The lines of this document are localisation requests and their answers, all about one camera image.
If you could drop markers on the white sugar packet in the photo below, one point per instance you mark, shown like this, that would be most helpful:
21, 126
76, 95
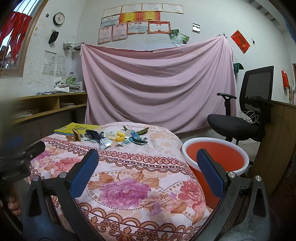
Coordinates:
112, 135

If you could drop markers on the silver foil wrapper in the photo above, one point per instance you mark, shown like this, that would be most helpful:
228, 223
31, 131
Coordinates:
105, 143

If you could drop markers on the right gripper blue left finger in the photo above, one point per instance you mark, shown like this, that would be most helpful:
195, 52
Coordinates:
40, 221

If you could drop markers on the dark blue wrapper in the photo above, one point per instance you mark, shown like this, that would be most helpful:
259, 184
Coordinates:
93, 135

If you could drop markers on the wall calendar sheets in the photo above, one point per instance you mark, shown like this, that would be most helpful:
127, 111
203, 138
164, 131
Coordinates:
53, 64

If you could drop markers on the pink hanging sheet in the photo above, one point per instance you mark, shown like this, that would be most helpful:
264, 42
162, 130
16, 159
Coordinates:
175, 88

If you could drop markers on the teal wrapper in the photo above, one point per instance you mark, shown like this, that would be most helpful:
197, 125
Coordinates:
138, 141

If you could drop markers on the paper pile on shelf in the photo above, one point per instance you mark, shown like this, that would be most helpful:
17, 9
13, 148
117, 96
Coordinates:
62, 87

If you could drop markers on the yellow book stack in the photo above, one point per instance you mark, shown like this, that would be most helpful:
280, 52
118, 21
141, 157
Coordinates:
80, 128

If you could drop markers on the wall certificates cluster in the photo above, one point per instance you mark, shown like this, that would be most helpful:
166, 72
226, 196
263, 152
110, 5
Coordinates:
119, 22

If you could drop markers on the wooden shelf unit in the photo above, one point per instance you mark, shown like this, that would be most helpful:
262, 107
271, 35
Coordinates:
48, 104

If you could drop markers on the floral pink quilt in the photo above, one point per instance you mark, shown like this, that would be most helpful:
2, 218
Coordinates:
137, 192

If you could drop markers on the red plastic basin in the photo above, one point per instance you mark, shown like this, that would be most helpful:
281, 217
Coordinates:
211, 159

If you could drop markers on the black hanging pouch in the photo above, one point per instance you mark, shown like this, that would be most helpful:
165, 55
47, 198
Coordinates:
53, 37

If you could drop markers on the red window curtain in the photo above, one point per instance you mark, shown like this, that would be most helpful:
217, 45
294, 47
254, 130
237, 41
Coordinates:
13, 33

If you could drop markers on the green dried leaf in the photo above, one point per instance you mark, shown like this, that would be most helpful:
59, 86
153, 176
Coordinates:
141, 132

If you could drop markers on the green candy jar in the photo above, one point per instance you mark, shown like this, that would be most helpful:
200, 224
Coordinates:
71, 79

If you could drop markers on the black office chair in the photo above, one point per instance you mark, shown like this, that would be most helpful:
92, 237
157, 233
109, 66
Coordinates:
255, 104

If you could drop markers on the red paper poster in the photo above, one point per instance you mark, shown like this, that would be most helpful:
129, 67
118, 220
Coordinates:
240, 41

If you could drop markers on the person left hand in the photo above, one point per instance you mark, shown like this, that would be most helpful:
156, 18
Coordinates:
12, 201

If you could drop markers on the blue white wrapper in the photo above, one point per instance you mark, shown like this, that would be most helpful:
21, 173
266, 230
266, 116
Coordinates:
124, 143

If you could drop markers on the yellow cap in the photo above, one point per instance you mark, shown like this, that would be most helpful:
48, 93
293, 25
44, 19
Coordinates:
120, 134
120, 139

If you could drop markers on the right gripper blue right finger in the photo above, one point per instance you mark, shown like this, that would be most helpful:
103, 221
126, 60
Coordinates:
242, 212

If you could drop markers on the green hanging bag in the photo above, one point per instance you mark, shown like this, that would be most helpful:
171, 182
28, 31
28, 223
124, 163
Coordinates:
237, 67

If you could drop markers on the round wall clock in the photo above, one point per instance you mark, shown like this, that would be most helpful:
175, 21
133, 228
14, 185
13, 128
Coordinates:
58, 19

